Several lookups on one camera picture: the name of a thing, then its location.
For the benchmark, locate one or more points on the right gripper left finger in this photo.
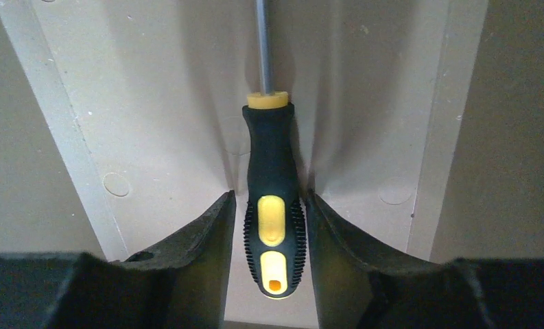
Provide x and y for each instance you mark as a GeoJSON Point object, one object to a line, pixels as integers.
{"type": "Point", "coordinates": [178, 282]}

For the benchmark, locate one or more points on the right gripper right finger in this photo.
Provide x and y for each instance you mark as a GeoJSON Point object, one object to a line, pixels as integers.
{"type": "Point", "coordinates": [361, 282]}

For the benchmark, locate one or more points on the black yellow screwdriver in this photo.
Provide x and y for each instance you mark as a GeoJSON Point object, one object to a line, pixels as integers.
{"type": "Point", "coordinates": [274, 225]}

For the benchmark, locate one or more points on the tan plastic storage bin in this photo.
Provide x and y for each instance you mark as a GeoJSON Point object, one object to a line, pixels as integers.
{"type": "Point", "coordinates": [420, 122]}

